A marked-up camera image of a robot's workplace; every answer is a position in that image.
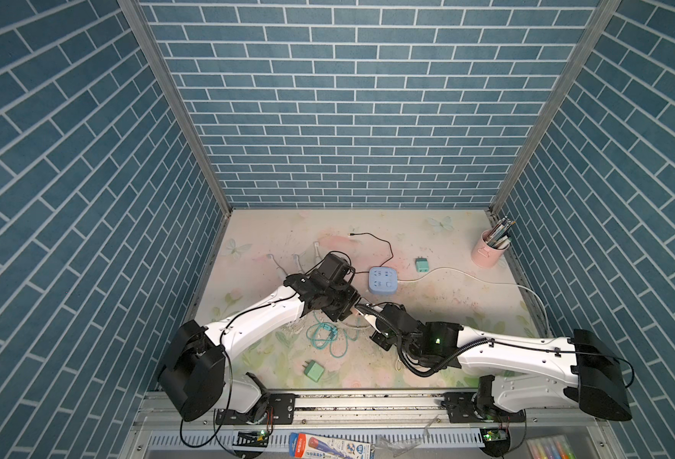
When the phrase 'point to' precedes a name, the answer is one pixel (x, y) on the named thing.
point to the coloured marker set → (551, 448)
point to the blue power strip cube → (382, 280)
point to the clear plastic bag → (401, 446)
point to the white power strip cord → (483, 279)
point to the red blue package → (306, 446)
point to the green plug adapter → (314, 370)
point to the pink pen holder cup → (486, 255)
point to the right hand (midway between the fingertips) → (374, 315)
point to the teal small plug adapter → (422, 265)
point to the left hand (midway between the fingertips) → (370, 305)
